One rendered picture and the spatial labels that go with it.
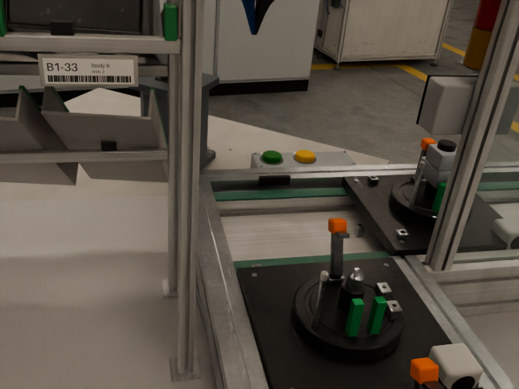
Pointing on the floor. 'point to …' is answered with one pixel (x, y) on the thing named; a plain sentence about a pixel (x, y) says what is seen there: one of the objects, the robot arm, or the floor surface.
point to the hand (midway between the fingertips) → (255, 14)
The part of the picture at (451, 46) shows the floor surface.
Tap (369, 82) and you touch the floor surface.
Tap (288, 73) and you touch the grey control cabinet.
